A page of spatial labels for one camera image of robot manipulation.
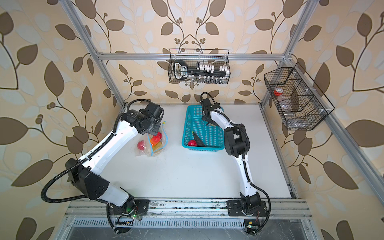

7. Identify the yellow toy lemon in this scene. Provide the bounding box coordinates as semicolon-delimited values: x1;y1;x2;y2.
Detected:
153;142;163;152

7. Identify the side black wire basket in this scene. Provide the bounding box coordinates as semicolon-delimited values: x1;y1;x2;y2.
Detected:
264;63;335;131

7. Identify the clear zip top bag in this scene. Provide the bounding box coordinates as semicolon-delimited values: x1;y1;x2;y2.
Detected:
135;121;168;157

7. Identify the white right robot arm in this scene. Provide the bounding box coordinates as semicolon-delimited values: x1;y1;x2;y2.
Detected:
200;92;271;218

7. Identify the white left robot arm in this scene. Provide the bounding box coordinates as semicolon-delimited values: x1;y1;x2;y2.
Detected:
41;100;164;207

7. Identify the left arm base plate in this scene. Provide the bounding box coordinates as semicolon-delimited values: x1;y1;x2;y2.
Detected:
107;199;150;217

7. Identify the red toy tomato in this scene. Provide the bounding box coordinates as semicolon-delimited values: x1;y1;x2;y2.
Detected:
188;140;198;147
137;140;146;151

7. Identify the teal plastic basket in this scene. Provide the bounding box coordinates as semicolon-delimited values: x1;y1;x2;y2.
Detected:
182;105;225;152

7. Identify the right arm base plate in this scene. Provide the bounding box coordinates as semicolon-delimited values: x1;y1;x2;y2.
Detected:
226;200;268;217

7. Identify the dark toy eggplant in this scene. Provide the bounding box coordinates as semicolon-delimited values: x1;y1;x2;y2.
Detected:
192;132;206;147

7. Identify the red capped clear bottle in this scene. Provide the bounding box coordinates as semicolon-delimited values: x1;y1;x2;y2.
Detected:
273;88;290;103

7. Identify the back black wire basket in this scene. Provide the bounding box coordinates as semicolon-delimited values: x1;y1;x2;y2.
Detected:
168;48;231;85

